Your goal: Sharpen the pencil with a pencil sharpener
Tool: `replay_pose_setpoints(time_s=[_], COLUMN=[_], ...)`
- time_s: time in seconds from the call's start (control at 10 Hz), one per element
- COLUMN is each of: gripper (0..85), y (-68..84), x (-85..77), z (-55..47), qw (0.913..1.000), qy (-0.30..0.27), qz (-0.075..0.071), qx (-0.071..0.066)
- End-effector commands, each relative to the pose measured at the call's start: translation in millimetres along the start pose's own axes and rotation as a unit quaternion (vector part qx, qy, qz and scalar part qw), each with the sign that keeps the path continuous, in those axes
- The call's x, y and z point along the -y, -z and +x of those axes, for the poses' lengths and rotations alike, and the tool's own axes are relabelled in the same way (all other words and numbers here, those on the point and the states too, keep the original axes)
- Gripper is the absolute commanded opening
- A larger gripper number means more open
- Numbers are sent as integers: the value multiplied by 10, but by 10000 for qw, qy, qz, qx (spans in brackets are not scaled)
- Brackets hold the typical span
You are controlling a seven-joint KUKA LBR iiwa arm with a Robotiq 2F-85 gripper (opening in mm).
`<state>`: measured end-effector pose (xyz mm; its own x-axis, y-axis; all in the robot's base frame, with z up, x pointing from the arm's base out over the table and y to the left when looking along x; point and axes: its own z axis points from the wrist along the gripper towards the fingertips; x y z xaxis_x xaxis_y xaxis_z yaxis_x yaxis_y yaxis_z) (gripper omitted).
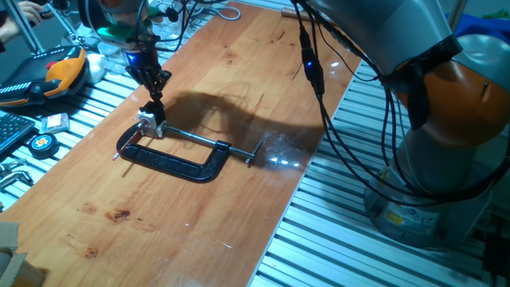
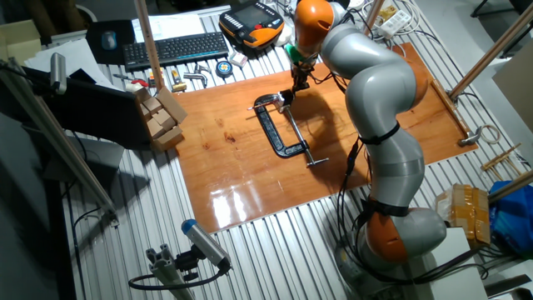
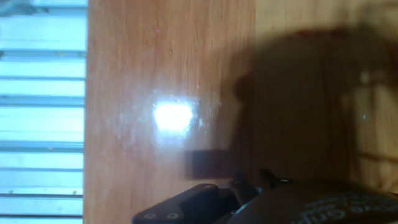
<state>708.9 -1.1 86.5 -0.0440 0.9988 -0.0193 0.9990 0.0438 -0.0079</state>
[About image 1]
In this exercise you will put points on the black iron C-clamp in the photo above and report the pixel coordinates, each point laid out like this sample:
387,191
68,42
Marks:
171,165

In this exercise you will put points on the black computer keyboard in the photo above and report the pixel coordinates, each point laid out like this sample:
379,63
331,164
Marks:
12,129

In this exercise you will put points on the glass jar white lid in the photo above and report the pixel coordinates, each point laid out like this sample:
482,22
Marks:
109,57

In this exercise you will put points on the silver metal stand leg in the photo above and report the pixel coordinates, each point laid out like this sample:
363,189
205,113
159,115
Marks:
26,30

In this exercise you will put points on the person forearm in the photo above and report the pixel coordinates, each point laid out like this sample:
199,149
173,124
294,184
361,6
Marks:
8,30

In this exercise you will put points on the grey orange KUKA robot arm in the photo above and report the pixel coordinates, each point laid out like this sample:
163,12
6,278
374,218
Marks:
438,79

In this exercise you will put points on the chrome pipe fitting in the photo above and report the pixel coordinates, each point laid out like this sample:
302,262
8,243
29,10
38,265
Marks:
14,177

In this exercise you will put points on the tall clear glass jar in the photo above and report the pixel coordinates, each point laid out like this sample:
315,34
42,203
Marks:
173,28

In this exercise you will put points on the black blue tape measure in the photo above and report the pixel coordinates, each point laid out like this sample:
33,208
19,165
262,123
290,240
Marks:
43,144

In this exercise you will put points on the blue plastic bag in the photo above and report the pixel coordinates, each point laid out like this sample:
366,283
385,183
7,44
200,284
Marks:
484,26

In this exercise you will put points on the orange wooden board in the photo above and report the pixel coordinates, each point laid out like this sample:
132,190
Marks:
199,223

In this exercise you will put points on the orange black teach pendant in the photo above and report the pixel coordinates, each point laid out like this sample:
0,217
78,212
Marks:
63,71

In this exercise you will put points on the small white pink card pack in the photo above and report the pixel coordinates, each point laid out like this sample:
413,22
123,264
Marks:
55,123

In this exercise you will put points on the white plastic figurine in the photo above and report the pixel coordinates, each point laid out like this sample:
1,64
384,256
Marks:
95,68

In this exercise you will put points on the bare person hand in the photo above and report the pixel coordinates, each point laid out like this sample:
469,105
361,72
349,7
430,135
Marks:
32,10

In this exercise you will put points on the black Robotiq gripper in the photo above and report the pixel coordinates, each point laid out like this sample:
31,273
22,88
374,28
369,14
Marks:
145,65

